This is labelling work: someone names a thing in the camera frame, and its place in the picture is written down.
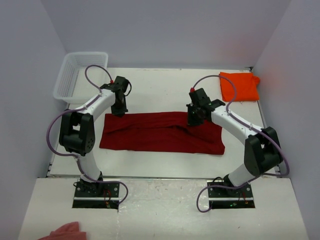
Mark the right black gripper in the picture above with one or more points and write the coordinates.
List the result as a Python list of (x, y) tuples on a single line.
[(190, 121)]

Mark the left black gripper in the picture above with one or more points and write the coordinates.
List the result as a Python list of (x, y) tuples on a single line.
[(119, 112)]

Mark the dark red t shirt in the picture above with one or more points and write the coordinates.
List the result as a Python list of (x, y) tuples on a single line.
[(160, 132)]

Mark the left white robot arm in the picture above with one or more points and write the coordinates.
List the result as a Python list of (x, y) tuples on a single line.
[(77, 129)]

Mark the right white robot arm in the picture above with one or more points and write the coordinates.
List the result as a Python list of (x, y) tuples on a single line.
[(261, 145)]

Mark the white plastic basket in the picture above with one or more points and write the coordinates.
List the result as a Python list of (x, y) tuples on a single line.
[(71, 85)]

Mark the folded orange t shirt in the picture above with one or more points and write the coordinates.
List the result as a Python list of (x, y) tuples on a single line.
[(245, 83)]

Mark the pink cloth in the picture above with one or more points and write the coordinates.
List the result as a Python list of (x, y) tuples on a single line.
[(69, 231)]

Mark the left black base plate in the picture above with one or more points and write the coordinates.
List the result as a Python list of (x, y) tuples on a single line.
[(93, 195)]

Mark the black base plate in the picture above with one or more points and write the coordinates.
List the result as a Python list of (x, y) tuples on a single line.
[(93, 195), (221, 198)]

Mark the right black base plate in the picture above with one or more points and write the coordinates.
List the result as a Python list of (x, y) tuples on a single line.
[(221, 198)]

